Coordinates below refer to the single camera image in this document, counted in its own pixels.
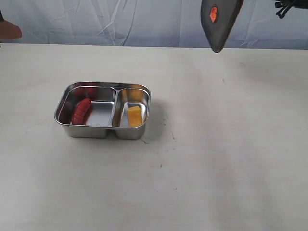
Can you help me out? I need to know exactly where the red toy sausage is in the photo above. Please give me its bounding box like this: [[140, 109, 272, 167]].
[[71, 98, 91, 125]]

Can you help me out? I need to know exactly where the stainless steel lunch box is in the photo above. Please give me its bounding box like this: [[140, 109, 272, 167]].
[[54, 81, 151, 140]]

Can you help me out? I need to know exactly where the yellow toy cheese wedge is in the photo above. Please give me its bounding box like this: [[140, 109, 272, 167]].
[[127, 106, 143, 127]]

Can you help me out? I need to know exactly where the dark transparent lid orange seal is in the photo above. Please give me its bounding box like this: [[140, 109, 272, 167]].
[[200, 0, 243, 53]]

